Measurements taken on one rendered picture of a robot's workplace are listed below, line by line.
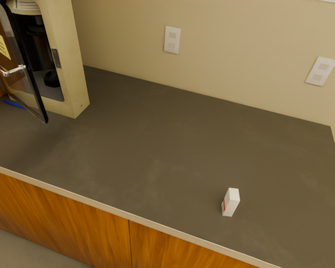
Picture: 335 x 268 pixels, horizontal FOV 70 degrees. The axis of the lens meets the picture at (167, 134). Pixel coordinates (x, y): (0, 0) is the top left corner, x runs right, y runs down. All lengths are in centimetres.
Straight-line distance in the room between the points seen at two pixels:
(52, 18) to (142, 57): 52
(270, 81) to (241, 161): 42
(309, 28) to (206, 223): 79
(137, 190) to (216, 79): 66
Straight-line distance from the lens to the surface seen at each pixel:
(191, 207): 77
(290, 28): 110
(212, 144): 95
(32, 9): 94
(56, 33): 89
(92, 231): 110
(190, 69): 120
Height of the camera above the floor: 160
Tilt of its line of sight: 44 degrees down
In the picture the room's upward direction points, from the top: 6 degrees clockwise
